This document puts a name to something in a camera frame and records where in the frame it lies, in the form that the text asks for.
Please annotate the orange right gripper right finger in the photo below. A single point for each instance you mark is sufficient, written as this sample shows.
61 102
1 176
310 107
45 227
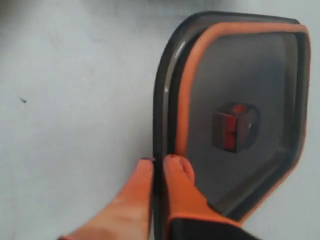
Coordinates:
189 216

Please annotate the dark transparent box lid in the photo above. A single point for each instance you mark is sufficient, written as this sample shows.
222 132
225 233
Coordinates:
231 96

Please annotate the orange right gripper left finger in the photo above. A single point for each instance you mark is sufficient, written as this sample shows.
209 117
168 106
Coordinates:
128 216

